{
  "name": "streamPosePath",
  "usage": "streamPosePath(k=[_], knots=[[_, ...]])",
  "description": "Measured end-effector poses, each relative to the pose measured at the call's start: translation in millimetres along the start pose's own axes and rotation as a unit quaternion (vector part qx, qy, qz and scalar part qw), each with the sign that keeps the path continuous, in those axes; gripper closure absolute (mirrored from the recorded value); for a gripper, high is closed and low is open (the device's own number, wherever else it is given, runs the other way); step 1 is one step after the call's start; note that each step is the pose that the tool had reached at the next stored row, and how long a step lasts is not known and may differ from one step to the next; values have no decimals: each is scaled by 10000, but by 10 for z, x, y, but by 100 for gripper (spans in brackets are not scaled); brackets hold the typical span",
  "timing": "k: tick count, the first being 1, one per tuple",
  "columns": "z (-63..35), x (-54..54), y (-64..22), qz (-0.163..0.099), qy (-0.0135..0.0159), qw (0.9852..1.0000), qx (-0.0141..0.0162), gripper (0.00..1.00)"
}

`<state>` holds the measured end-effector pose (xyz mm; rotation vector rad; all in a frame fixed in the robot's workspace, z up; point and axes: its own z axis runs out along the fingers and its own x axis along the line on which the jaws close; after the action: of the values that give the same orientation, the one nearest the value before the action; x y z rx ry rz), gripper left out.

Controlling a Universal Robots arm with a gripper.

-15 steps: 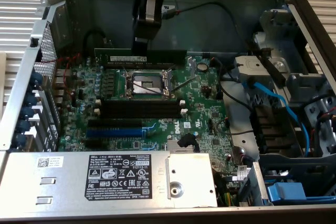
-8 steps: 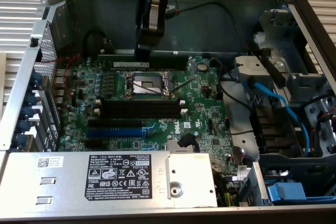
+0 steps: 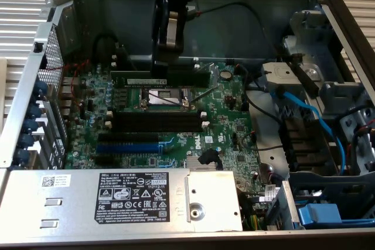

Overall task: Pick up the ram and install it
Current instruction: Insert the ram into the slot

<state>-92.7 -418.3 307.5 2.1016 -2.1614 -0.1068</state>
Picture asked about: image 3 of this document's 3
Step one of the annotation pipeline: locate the black ribbed plastic block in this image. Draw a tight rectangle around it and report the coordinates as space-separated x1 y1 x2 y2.
279 117 338 172

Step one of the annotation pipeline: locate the blue card retention clip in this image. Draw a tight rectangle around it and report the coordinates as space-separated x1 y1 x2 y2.
13 148 30 165
18 132 35 149
28 105 43 119
22 118 39 133
33 81 49 98

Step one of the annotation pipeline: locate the silver open PC case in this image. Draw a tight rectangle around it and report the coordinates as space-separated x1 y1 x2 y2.
0 0 375 250

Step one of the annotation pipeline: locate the grey plastic drive tray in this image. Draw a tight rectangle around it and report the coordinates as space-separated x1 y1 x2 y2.
288 170 375 230

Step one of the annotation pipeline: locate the long blue expansion slot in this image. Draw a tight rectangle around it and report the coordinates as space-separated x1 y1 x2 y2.
96 141 176 155

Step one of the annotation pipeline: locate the silver metal bracket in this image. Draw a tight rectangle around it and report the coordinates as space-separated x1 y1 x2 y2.
265 180 302 231

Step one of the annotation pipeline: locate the plain metal port block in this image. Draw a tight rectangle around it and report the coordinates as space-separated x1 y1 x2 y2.
60 88 79 100

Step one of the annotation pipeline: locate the silver finned chipset heatsink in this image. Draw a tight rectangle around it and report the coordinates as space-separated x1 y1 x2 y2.
186 156 223 172

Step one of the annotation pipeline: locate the short black expansion slot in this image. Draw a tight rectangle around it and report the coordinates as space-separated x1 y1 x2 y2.
94 155 115 166

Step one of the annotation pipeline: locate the green RAM stick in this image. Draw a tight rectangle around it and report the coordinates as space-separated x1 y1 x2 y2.
110 70 212 88

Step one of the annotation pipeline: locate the silver power supply unit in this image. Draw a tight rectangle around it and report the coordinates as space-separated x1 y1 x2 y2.
0 169 244 235

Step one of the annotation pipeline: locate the black plastic bar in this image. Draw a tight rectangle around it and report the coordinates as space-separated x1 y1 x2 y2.
288 53 321 95

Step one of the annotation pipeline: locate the metal CPU socket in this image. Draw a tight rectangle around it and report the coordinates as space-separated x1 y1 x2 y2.
134 85 196 113

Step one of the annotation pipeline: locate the metal ethernet port block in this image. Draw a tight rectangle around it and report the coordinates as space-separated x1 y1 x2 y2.
60 76 80 88

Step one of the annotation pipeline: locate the silver metal disk bay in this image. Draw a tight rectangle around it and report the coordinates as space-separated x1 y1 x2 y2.
260 9 375 174

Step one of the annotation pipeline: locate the blue flat SATA wire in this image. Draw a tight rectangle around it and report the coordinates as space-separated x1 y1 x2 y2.
269 85 348 172

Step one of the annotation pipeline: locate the black wire with connector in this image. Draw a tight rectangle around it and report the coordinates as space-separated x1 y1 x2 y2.
186 1 282 57

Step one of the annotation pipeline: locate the red black twisted wire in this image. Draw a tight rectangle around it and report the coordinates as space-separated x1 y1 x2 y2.
37 59 92 107

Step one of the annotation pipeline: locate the blue plastic drive latch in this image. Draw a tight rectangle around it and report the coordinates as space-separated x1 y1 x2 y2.
297 203 343 230

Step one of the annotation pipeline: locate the yellow green wire bundle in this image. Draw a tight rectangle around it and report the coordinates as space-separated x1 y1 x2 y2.
244 210 263 231

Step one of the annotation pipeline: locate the black red wire bundle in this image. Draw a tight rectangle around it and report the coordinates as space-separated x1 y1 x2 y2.
348 121 375 174

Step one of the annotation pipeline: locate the black RAM slot white latch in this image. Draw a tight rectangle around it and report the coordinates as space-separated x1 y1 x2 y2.
111 54 200 63
107 111 206 122
111 61 200 72
104 120 209 133

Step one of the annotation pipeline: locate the thick black looped cable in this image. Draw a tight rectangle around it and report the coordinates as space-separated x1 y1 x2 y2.
92 35 118 68

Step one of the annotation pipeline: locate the black connector block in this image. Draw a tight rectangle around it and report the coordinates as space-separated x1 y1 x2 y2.
198 148 221 166

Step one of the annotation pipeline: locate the green Dell motherboard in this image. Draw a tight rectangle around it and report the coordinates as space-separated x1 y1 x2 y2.
63 58 279 230

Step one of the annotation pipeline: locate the long black expansion slot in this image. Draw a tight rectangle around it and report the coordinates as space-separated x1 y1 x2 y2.
98 132 159 145

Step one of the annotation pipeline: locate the black power wire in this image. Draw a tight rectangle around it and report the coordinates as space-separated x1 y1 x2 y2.
234 64 287 125

